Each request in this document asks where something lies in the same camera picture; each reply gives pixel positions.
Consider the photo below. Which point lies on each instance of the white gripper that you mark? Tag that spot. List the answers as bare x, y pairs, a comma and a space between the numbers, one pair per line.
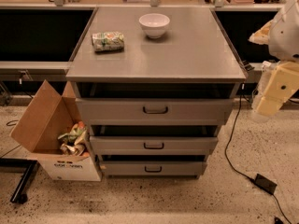
285, 36

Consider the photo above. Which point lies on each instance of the grey drawer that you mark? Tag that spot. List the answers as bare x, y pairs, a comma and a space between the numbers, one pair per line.
138, 111
147, 168
153, 145

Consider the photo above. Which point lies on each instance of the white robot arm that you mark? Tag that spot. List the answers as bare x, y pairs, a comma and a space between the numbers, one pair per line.
284, 37

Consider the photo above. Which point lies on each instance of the grey drawer cabinet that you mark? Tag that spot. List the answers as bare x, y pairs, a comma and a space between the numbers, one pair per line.
191, 61

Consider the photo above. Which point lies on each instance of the grey top drawer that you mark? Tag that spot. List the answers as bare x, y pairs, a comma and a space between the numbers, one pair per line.
138, 111

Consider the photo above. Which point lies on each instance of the grey bottom drawer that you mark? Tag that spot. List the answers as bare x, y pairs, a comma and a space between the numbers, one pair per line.
147, 168

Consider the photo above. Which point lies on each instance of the open cardboard box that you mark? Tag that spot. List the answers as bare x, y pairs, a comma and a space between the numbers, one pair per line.
49, 116

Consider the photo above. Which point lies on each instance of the white ceramic bowl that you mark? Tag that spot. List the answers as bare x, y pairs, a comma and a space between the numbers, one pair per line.
154, 25

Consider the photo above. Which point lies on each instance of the black power adapter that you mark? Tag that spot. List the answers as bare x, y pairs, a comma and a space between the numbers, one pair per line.
265, 184

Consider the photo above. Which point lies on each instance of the green snack bag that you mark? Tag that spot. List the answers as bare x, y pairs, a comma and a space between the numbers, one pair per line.
108, 41

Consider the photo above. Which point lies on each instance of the crumpled wrappers in box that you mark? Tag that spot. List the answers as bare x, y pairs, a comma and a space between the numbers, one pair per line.
74, 142

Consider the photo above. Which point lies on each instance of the black metal stand leg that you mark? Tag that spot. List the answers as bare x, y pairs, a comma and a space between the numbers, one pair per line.
26, 168

